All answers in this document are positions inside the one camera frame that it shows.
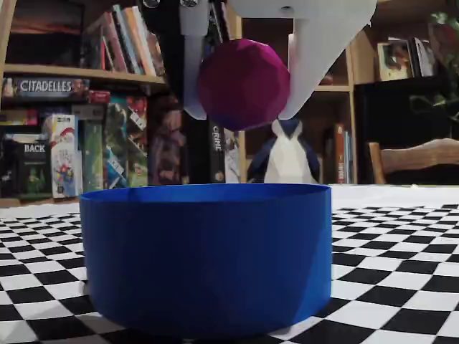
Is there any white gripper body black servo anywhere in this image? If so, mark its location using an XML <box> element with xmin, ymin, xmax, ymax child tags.
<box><xmin>141</xmin><ymin>0</ymin><xmax>377</xmax><ymax>35</ymax></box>

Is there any blue round box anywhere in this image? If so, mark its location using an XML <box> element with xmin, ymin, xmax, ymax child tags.
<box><xmin>79</xmin><ymin>183</ymin><xmax>333</xmax><ymax>329</ymax></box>

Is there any purple brown game box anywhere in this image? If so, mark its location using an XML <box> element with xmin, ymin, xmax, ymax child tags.
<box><xmin>147</xmin><ymin>95</ymin><xmax>187</xmax><ymax>186</ymax></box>

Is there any wooden cabinet hutch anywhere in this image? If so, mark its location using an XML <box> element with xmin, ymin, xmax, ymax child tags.
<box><xmin>353</xmin><ymin>0</ymin><xmax>459</xmax><ymax>87</ymax></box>

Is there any white illustrated game box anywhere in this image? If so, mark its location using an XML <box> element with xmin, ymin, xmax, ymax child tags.
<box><xmin>224</xmin><ymin>128</ymin><xmax>248</xmax><ymax>183</ymax></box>

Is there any red spine book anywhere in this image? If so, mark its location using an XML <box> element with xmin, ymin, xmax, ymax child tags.
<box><xmin>334</xmin><ymin>123</ymin><xmax>346</xmax><ymax>184</ymax></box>

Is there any white blue penguin figure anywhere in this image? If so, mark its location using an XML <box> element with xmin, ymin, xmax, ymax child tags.
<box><xmin>247</xmin><ymin>119</ymin><xmax>322</xmax><ymax>184</ymax></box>

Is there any green trailing houseplant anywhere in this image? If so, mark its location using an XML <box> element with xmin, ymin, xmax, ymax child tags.
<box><xmin>408</xmin><ymin>10</ymin><xmax>459</xmax><ymax>121</ymax></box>

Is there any blue green game box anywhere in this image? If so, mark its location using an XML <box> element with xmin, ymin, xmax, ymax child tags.
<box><xmin>103</xmin><ymin>96</ymin><xmax>130</xmax><ymax>189</ymax></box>

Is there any small red game box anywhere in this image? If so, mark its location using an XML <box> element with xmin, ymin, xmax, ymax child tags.
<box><xmin>88</xmin><ymin>89</ymin><xmax>111</xmax><ymax>105</ymax></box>

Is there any pink faceted ball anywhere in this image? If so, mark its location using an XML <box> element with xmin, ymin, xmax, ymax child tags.
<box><xmin>196</xmin><ymin>38</ymin><xmax>291</xmax><ymax>132</ymax></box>

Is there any white grey picture box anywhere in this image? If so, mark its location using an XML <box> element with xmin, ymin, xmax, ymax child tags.
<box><xmin>412</xmin><ymin>35</ymin><xmax>439</xmax><ymax>78</ymax></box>

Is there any wooden chair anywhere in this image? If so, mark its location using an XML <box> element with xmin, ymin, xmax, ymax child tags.
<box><xmin>368</xmin><ymin>138</ymin><xmax>459</xmax><ymax>186</ymax></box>

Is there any dark sunset game box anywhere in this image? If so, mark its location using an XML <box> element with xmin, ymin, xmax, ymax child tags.
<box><xmin>6</xmin><ymin>6</ymin><xmax>85</xmax><ymax>66</ymax></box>

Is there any Citadelles game box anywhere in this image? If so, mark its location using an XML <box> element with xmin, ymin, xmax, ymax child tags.
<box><xmin>1</xmin><ymin>77</ymin><xmax>90</xmax><ymax>98</ymax></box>

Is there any black cabinet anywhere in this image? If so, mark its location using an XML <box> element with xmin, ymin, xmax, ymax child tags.
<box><xmin>354</xmin><ymin>77</ymin><xmax>459</xmax><ymax>186</ymax></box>

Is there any wide white gripper finger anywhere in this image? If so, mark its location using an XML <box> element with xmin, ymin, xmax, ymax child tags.
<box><xmin>279</xmin><ymin>16</ymin><xmax>373</xmax><ymax>120</ymax></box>

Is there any white leaning book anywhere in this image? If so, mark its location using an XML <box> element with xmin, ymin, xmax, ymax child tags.
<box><xmin>110</xmin><ymin>4</ymin><xmax>139</xmax><ymax>75</ymax></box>

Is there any wooden bookshelf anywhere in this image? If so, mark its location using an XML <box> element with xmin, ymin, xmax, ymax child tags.
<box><xmin>0</xmin><ymin>0</ymin><xmax>359</xmax><ymax>209</ymax></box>

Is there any black white checkered cloth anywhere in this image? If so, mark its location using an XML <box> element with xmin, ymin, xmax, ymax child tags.
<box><xmin>0</xmin><ymin>184</ymin><xmax>459</xmax><ymax>344</ymax></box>

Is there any red green game box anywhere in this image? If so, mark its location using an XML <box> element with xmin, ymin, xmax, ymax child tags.
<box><xmin>125</xmin><ymin>95</ymin><xmax>150</xmax><ymax>187</ymax></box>

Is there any orange leaning book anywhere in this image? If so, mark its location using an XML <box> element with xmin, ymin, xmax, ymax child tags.
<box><xmin>121</xmin><ymin>6</ymin><xmax>158</xmax><ymax>76</ymax></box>

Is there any white red game box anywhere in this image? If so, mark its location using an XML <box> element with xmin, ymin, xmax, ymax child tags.
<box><xmin>49</xmin><ymin>113</ymin><xmax>80</xmax><ymax>199</ymax></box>

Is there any cream picture box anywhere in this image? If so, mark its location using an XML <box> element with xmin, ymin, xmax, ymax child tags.
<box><xmin>376</xmin><ymin>39</ymin><xmax>413</xmax><ymax>82</ymax></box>

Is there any thin white gripper finger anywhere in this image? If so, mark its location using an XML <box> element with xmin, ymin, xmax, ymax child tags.
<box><xmin>179</xmin><ymin>6</ymin><xmax>211</xmax><ymax>121</ymax></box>

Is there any black Back game box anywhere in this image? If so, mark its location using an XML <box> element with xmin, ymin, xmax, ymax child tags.
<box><xmin>16</xmin><ymin>138</ymin><xmax>53</xmax><ymax>200</ymax></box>

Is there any black Crime game box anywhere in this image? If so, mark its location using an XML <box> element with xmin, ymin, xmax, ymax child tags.
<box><xmin>209</xmin><ymin>121</ymin><xmax>226</xmax><ymax>183</ymax></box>

